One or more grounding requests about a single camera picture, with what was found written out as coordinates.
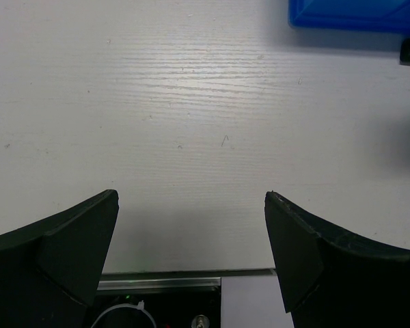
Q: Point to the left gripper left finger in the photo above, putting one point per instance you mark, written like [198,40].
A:
[50,269]

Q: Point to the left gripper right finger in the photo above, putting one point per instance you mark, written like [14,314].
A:
[332,277]

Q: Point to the blue compartment tray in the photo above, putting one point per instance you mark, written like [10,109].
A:
[390,16]

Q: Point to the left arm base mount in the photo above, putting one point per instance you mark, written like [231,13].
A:
[240,298]

